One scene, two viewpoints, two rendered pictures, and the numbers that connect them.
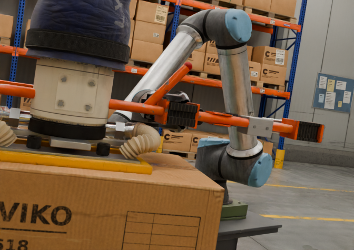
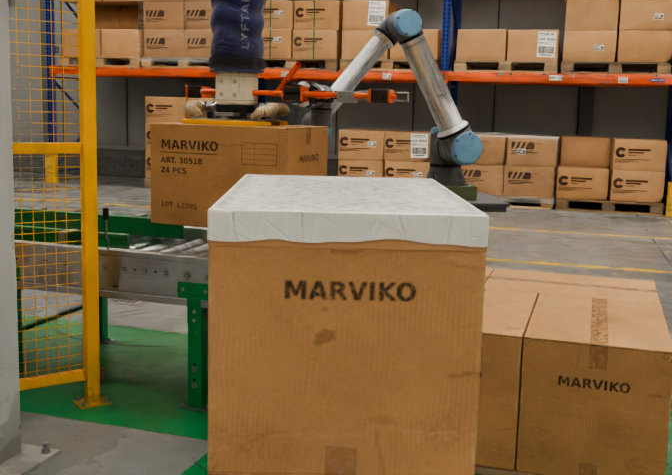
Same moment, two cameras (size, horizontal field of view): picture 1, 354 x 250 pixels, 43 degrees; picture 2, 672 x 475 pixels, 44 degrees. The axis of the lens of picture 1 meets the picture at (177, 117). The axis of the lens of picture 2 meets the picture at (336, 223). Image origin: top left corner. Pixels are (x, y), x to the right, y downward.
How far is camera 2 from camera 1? 2.58 m
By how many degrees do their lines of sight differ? 35
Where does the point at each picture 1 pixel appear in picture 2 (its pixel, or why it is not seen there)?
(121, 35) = (247, 53)
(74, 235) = (220, 155)
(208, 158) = (433, 144)
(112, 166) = (241, 122)
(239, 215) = (467, 196)
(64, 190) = (213, 133)
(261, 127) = (345, 96)
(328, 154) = not seen: outside the picture
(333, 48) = not seen: outside the picture
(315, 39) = not seen: outside the picture
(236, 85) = (418, 72)
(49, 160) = (212, 121)
